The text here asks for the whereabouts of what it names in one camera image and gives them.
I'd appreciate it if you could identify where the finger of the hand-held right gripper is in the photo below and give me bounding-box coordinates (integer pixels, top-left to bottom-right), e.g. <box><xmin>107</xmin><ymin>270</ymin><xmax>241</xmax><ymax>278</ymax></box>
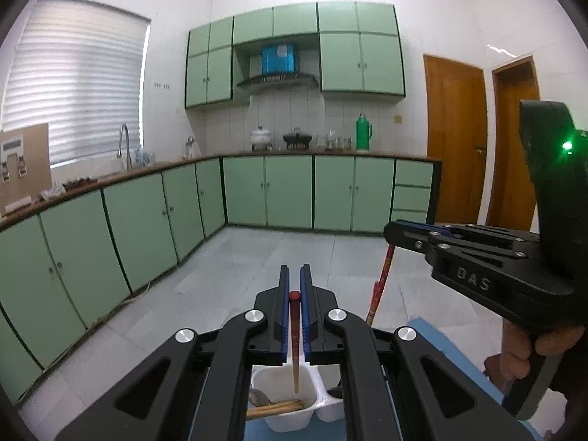
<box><xmin>395</xmin><ymin>219</ymin><xmax>540</xmax><ymax>242</ymax></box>
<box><xmin>383</xmin><ymin>222</ymin><xmax>524</xmax><ymax>265</ymax></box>

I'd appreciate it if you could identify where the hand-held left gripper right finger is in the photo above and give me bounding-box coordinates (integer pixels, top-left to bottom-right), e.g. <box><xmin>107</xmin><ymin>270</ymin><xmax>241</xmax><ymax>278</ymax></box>
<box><xmin>300</xmin><ymin>264</ymin><xmax>536</xmax><ymax>441</ymax></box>

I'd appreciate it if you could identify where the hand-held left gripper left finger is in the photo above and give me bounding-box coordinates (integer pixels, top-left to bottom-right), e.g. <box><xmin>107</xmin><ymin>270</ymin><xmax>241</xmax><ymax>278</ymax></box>
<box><xmin>55</xmin><ymin>265</ymin><xmax>291</xmax><ymax>441</ymax></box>

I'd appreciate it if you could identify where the wooden chopstick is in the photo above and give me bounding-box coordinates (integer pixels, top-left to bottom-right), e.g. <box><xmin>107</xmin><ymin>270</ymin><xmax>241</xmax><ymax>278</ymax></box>
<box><xmin>247</xmin><ymin>404</ymin><xmax>301</xmax><ymax>420</ymax></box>
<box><xmin>250</xmin><ymin>399</ymin><xmax>305</xmax><ymax>416</ymax></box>
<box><xmin>288</xmin><ymin>290</ymin><xmax>304</xmax><ymax>395</ymax></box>
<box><xmin>366</xmin><ymin>244</ymin><xmax>396</xmax><ymax>325</ymax></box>

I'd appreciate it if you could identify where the white two-compartment utensil holder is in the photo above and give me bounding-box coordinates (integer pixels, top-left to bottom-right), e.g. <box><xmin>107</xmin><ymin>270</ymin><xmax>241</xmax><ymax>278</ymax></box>
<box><xmin>250</xmin><ymin>363</ymin><xmax>347</xmax><ymax>433</ymax></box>

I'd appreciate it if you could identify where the person's right hand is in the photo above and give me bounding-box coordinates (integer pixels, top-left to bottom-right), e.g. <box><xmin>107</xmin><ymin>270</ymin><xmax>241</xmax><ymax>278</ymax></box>
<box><xmin>500</xmin><ymin>322</ymin><xmax>585</xmax><ymax>382</ymax></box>

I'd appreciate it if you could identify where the green drawer unit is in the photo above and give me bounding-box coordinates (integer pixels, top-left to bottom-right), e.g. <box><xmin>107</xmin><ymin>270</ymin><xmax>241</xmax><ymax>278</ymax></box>
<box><xmin>390</xmin><ymin>158</ymin><xmax>442</xmax><ymax>235</ymax></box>

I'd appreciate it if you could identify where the wooden door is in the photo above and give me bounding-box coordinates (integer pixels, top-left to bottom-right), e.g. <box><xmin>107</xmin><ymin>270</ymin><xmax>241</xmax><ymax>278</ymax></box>
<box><xmin>487</xmin><ymin>55</ymin><xmax>540</xmax><ymax>233</ymax></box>
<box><xmin>423</xmin><ymin>54</ymin><xmax>488</xmax><ymax>226</ymax></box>

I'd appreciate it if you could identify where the green thermos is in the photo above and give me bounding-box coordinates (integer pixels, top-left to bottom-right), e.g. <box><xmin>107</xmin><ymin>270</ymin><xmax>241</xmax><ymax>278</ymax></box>
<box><xmin>355</xmin><ymin>113</ymin><xmax>374</xmax><ymax>151</ymax></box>

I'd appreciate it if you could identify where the row of drinking glasses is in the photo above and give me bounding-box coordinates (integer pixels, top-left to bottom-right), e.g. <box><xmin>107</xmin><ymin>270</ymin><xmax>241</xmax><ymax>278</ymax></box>
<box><xmin>315</xmin><ymin>131</ymin><xmax>354</xmax><ymax>152</ymax></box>

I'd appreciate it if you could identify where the blue mat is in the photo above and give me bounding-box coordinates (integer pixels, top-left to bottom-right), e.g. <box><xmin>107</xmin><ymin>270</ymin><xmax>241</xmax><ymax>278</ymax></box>
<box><xmin>243</xmin><ymin>316</ymin><xmax>543</xmax><ymax>441</ymax></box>

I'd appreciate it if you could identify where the black pot on stove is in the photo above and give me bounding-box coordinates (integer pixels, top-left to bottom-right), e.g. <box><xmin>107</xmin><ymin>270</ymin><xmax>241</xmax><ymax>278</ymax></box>
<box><xmin>282</xmin><ymin>128</ymin><xmax>314</xmax><ymax>150</ymax></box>

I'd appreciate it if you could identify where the long green base cabinet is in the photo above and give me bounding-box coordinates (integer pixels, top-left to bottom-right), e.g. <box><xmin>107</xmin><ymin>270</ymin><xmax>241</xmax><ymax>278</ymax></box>
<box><xmin>0</xmin><ymin>158</ymin><xmax>227</xmax><ymax>405</ymax></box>

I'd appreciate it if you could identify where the white pot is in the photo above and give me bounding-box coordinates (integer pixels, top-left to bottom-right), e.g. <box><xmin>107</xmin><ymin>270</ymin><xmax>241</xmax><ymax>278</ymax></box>
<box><xmin>250</xmin><ymin>125</ymin><xmax>274</xmax><ymax>151</ymax></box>

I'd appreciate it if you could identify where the black range hood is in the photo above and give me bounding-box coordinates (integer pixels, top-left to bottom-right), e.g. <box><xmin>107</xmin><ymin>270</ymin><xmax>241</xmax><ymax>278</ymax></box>
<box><xmin>236</xmin><ymin>73</ymin><xmax>321</xmax><ymax>90</ymax></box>

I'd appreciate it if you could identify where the metal kitchen faucet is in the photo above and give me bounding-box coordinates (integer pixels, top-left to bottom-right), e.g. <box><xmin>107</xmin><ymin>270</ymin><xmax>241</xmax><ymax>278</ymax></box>
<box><xmin>117</xmin><ymin>123</ymin><xmax>134</xmax><ymax>171</ymax></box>

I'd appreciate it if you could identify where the green cabinet above hood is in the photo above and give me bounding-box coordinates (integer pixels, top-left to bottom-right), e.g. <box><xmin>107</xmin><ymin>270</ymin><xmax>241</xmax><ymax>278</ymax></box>
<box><xmin>232</xmin><ymin>4</ymin><xmax>320</xmax><ymax>47</ymax></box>

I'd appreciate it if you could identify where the brown cardboard board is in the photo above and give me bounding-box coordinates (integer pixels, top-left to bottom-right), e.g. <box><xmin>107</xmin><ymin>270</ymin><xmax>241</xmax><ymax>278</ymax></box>
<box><xmin>0</xmin><ymin>123</ymin><xmax>51</xmax><ymax>216</ymax></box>

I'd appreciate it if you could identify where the white window blind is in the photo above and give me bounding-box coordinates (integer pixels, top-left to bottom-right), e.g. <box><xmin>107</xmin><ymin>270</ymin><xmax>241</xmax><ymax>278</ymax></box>
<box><xmin>0</xmin><ymin>0</ymin><xmax>152</xmax><ymax>168</ymax></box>

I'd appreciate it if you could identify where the white cable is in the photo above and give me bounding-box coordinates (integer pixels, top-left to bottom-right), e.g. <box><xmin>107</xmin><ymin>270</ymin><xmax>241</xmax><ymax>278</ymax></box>
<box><xmin>123</xmin><ymin>282</ymin><xmax>153</xmax><ymax>305</ymax></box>

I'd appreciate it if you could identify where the large green wall cabinet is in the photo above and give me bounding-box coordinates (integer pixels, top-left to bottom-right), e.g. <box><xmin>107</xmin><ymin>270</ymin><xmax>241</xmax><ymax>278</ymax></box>
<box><xmin>317</xmin><ymin>1</ymin><xmax>407</xmax><ymax>98</ymax></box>

